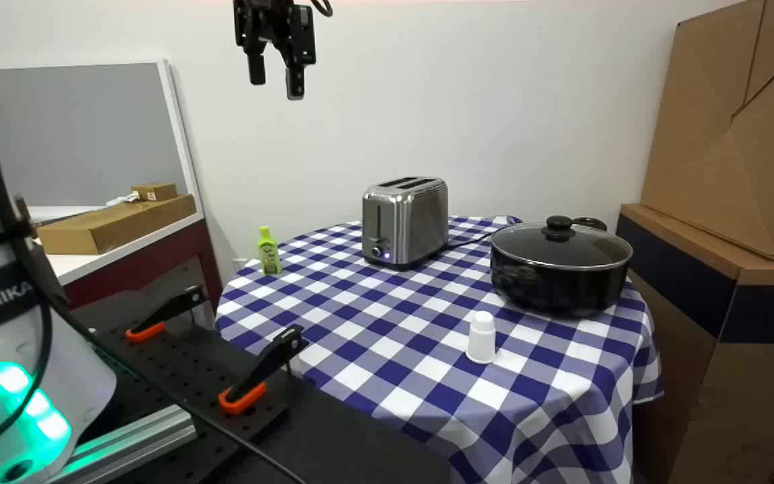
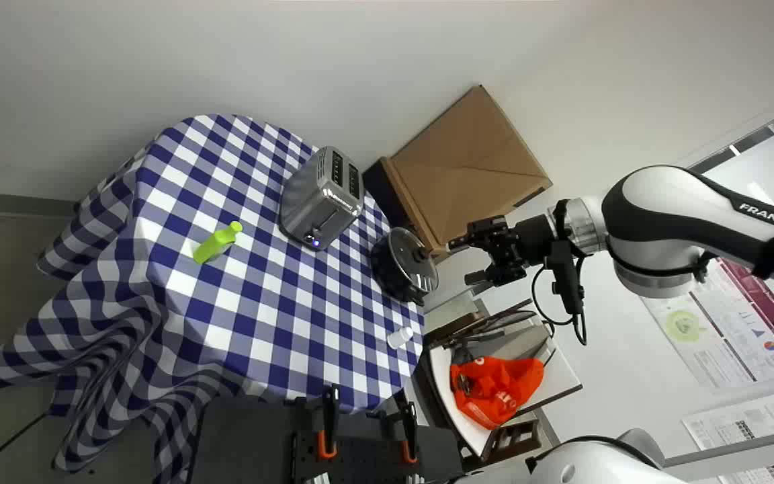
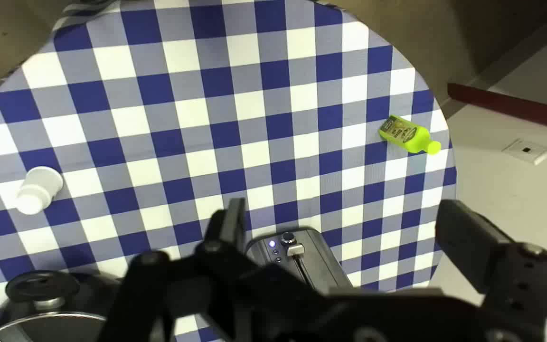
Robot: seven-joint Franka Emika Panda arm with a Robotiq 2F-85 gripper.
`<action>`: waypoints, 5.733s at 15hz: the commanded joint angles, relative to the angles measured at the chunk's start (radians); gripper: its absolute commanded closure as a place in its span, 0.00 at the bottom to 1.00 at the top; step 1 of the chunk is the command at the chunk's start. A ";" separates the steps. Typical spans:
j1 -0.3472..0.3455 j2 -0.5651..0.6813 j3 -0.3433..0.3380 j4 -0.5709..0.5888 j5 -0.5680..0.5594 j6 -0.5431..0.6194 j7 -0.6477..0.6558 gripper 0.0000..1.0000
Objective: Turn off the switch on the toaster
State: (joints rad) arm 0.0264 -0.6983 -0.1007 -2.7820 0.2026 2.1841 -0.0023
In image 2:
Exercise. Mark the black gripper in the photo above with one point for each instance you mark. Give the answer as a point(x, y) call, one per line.
point(516, 240)

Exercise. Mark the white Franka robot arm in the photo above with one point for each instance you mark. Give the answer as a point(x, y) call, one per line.
point(672, 217)

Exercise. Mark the silver two-slot toaster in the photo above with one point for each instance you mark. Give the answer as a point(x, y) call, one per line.
point(321, 202)

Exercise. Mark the black pot lid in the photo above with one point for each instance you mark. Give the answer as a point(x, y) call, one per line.
point(415, 260)

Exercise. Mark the large plain cardboard box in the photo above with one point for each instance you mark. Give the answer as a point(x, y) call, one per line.
point(469, 170)

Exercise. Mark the black cooking pot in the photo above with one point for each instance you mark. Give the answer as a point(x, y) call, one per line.
point(382, 271)

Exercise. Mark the small white bottle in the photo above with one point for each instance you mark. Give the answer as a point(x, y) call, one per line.
point(402, 338)

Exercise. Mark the orange plastic bag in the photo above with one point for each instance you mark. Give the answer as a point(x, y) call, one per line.
point(496, 390)

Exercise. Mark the black orange clamp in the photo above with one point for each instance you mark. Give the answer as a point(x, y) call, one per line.
point(329, 420)
point(407, 428)

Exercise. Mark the paper sheet with green circle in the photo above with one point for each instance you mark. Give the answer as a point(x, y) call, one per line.
point(684, 327)

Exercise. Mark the blue white checkered tablecloth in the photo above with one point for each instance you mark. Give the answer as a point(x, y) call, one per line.
point(254, 306)

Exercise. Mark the small green bottle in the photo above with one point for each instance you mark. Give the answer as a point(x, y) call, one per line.
point(216, 243)

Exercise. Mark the poster with magenta stripe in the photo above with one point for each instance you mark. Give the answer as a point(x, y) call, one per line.
point(767, 312)

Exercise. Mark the white printed paper sheet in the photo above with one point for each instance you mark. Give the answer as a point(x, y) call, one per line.
point(754, 417)

